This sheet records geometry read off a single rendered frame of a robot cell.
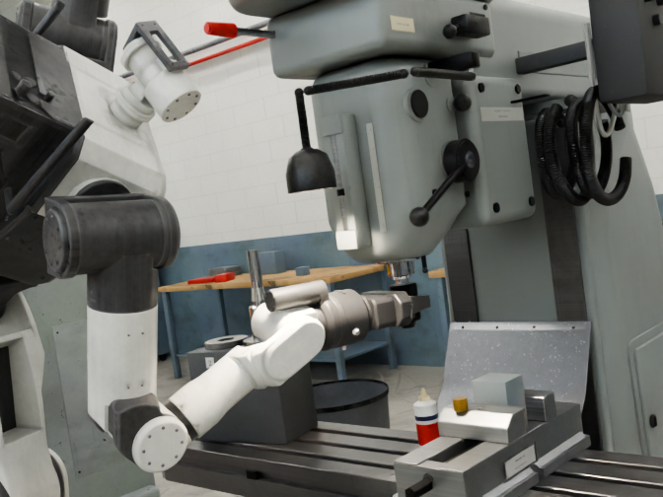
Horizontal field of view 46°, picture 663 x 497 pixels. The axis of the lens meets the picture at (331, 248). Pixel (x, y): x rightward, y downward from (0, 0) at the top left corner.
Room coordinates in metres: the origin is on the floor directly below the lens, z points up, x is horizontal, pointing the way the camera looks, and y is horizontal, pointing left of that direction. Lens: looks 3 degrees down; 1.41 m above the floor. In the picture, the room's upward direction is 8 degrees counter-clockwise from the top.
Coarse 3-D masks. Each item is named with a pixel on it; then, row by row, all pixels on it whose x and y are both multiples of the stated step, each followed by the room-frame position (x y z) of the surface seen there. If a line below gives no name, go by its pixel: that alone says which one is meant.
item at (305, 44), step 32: (320, 0) 1.24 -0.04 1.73; (352, 0) 1.19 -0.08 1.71; (384, 0) 1.17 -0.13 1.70; (416, 0) 1.23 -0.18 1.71; (448, 0) 1.30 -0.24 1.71; (288, 32) 1.28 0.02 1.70; (320, 32) 1.24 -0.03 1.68; (352, 32) 1.19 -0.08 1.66; (384, 32) 1.16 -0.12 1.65; (416, 32) 1.22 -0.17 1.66; (288, 64) 1.29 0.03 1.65; (320, 64) 1.25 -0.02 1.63; (352, 64) 1.28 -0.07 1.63
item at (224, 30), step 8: (208, 24) 1.20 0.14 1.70; (216, 24) 1.20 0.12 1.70; (224, 24) 1.21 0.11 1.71; (232, 24) 1.23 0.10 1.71; (208, 32) 1.20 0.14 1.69; (216, 32) 1.20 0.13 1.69; (224, 32) 1.21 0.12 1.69; (232, 32) 1.22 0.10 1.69; (240, 32) 1.24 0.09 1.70; (248, 32) 1.25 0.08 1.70; (256, 32) 1.27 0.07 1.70; (264, 32) 1.28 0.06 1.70; (272, 32) 1.30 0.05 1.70
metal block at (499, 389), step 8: (488, 376) 1.24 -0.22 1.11; (496, 376) 1.23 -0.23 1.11; (504, 376) 1.23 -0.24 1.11; (512, 376) 1.22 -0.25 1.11; (520, 376) 1.22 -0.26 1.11; (480, 384) 1.22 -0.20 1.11; (488, 384) 1.21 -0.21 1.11; (496, 384) 1.20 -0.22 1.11; (504, 384) 1.19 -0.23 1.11; (512, 384) 1.20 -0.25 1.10; (520, 384) 1.22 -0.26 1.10; (480, 392) 1.22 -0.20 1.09; (488, 392) 1.21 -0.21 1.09; (496, 392) 1.20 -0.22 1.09; (504, 392) 1.19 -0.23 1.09; (512, 392) 1.20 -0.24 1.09; (520, 392) 1.21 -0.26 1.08; (480, 400) 1.22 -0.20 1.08; (488, 400) 1.21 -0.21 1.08; (496, 400) 1.20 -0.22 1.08; (504, 400) 1.19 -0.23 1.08; (512, 400) 1.20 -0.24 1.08; (520, 400) 1.21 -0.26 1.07
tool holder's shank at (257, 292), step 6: (252, 252) 1.58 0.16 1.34; (252, 258) 1.58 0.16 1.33; (258, 258) 1.59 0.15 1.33; (252, 264) 1.58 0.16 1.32; (258, 264) 1.58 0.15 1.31; (252, 270) 1.58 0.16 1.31; (258, 270) 1.58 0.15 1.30; (252, 276) 1.58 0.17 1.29; (258, 276) 1.58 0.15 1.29; (252, 282) 1.58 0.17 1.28; (258, 282) 1.58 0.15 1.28; (252, 288) 1.59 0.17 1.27; (258, 288) 1.58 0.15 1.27; (252, 294) 1.58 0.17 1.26; (258, 294) 1.58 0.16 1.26; (252, 300) 1.58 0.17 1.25; (258, 300) 1.57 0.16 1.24
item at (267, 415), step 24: (240, 336) 1.65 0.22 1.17; (192, 360) 1.61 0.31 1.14; (216, 360) 1.58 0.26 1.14; (288, 384) 1.54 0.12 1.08; (240, 408) 1.56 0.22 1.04; (264, 408) 1.53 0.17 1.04; (288, 408) 1.53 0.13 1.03; (312, 408) 1.60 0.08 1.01; (216, 432) 1.59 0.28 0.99; (240, 432) 1.56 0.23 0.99; (264, 432) 1.53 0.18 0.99; (288, 432) 1.52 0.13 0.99
